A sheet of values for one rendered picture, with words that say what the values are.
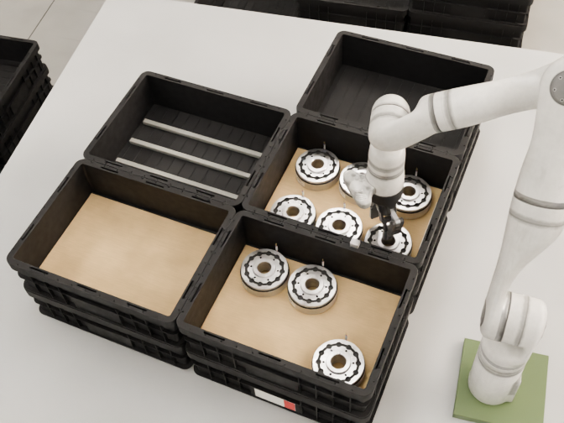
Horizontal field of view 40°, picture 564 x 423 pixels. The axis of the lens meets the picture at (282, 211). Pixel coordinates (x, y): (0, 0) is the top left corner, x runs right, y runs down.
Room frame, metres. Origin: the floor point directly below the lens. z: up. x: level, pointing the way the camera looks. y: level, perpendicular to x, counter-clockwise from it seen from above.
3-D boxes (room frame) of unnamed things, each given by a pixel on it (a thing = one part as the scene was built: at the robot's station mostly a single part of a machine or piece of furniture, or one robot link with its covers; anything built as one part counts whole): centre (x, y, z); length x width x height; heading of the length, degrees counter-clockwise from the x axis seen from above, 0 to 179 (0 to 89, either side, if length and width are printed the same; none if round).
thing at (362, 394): (0.76, -0.02, 0.92); 0.40 x 0.30 x 0.02; 62
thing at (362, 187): (0.93, -0.19, 1.07); 0.11 x 0.09 x 0.06; 108
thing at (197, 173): (1.21, 0.20, 0.87); 0.40 x 0.30 x 0.11; 62
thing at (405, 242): (0.91, -0.22, 0.86); 0.10 x 0.10 x 0.01
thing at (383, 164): (0.94, -0.21, 1.16); 0.09 x 0.07 x 0.15; 166
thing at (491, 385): (0.63, -0.40, 0.80); 0.09 x 0.09 x 0.17; 72
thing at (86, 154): (1.21, 0.20, 0.92); 0.40 x 0.30 x 0.02; 62
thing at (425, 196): (1.03, -0.29, 0.86); 0.10 x 0.10 x 0.01
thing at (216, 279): (0.76, -0.02, 0.87); 0.40 x 0.30 x 0.11; 62
